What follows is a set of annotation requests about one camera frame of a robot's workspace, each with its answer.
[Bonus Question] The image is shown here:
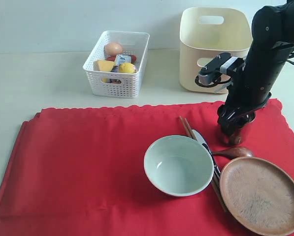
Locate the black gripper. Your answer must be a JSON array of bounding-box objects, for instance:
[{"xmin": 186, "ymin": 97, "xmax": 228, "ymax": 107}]
[{"xmin": 217, "ymin": 44, "xmax": 294, "ymax": 136}]

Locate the stainless steel cup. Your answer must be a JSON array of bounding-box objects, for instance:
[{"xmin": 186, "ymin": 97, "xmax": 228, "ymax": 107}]
[{"xmin": 217, "ymin": 122, "xmax": 252, "ymax": 146}]

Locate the silver table knife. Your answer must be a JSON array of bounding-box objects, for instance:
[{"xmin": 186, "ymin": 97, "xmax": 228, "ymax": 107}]
[{"xmin": 192, "ymin": 129, "xmax": 221, "ymax": 180}]

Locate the wooden chopstick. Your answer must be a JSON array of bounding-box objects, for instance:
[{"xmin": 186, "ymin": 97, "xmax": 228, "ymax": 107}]
[
  {"xmin": 184, "ymin": 118, "xmax": 229, "ymax": 212},
  {"xmin": 178, "ymin": 115, "xmax": 226, "ymax": 213}
]

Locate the white ceramic bowl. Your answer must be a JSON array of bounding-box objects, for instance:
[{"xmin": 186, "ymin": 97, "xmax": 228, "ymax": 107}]
[{"xmin": 144, "ymin": 135, "xmax": 214, "ymax": 197}]

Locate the brown wooden plate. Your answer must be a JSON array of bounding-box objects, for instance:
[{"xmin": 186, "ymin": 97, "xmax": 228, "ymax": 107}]
[{"xmin": 219, "ymin": 157, "xmax": 294, "ymax": 236}]

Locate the red sausage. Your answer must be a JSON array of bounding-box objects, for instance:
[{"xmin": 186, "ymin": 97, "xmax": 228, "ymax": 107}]
[{"xmin": 106, "ymin": 55, "xmax": 136, "ymax": 63}]

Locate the yellow lemon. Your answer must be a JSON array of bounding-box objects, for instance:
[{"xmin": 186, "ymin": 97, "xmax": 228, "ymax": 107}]
[{"xmin": 118, "ymin": 62, "xmax": 137, "ymax": 74}]

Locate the blue white milk carton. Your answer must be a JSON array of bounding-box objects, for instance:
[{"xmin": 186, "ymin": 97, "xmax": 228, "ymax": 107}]
[{"xmin": 111, "ymin": 55, "xmax": 132, "ymax": 73}]

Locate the brown egg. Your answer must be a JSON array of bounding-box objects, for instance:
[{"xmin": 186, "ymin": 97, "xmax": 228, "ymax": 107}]
[{"xmin": 104, "ymin": 42, "xmax": 123, "ymax": 56}]

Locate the yellow cheese wedge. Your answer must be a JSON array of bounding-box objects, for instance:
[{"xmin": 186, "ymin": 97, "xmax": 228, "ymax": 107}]
[{"xmin": 93, "ymin": 60, "xmax": 115, "ymax": 72}]

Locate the orange fried chicken piece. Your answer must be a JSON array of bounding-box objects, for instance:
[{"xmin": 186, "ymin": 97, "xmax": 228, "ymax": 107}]
[{"xmin": 102, "ymin": 78, "xmax": 122, "ymax": 84}]

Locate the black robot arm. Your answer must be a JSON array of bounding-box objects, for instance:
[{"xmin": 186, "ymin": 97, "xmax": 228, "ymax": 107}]
[{"xmin": 218, "ymin": 0, "xmax": 294, "ymax": 137}]

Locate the dark wooden spoon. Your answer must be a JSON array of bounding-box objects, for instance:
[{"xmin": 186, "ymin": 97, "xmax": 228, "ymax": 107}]
[{"xmin": 212, "ymin": 147, "xmax": 254, "ymax": 159}]

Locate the cream plastic bin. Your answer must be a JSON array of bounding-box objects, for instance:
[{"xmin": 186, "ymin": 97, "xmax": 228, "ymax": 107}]
[{"xmin": 179, "ymin": 7, "xmax": 252, "ymax": 94}]

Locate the white perforated plastic basket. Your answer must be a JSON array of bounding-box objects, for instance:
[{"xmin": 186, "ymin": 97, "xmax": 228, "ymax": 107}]
[{"xmin": 83, "ymin": 30, "xmax": 150, "ymax": 98}]

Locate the red table cloth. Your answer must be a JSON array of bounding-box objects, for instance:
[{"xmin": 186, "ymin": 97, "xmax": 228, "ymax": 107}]
[{"xmin": 0, "ymin": 98, "xmax": 294, "ymax": 236}]

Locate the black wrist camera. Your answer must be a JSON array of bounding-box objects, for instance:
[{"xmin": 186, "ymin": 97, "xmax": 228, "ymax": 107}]
[{"xmin": 195, "ymin": 53, "xmax": 245, "ymax": 88}]

